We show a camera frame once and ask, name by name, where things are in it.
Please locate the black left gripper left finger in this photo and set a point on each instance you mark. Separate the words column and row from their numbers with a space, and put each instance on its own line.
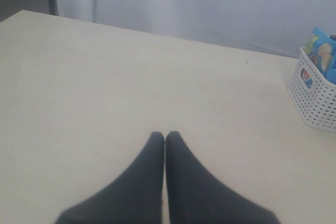
column 135, row 196

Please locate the white perforated plastic basket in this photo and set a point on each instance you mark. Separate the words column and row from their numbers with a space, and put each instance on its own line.
column 312, row 95

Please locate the blue snack packet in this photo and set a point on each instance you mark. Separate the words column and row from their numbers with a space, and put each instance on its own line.
column 321, row 51

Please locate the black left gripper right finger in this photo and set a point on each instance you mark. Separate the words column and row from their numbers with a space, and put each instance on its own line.
column 196, row 196

